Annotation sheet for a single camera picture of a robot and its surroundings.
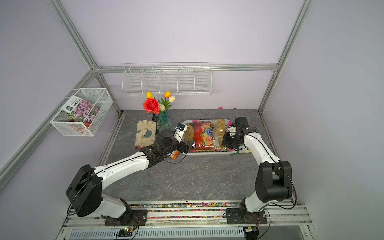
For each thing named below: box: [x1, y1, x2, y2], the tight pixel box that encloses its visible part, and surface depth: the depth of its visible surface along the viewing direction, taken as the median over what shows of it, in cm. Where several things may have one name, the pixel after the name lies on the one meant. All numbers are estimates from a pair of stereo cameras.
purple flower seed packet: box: [61, 95, 100, 124], surface depth 75 cm
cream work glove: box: [134, 119, 157, 149], surface depth 108 cm
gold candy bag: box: [184, 118, 228, 151], surface depth 93 cm
